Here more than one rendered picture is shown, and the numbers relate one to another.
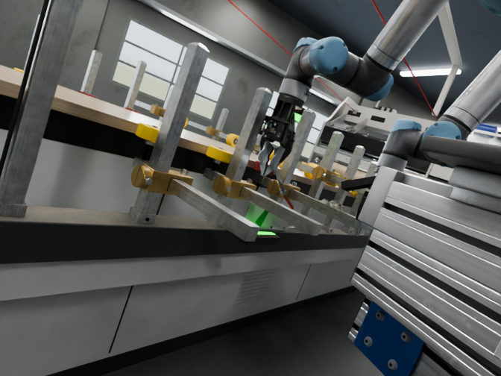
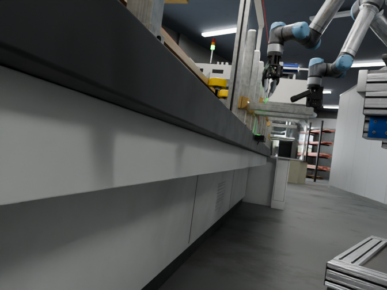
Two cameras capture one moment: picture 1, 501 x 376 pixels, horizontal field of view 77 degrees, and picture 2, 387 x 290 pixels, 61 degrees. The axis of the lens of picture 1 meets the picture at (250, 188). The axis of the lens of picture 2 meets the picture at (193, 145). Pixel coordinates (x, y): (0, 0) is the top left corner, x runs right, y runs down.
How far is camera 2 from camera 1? 1.10 m
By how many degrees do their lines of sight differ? 24
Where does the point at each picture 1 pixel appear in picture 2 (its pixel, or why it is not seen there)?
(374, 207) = (363, 84)
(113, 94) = not seen: outside the picture
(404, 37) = (328, 19)
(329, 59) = (304, 31)
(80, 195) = not seen: hidden behind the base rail
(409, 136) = (321, 65)
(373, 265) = (371, 103)
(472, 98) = (352, 43)
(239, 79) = not seen: hidden behind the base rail
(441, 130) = (345, 58)
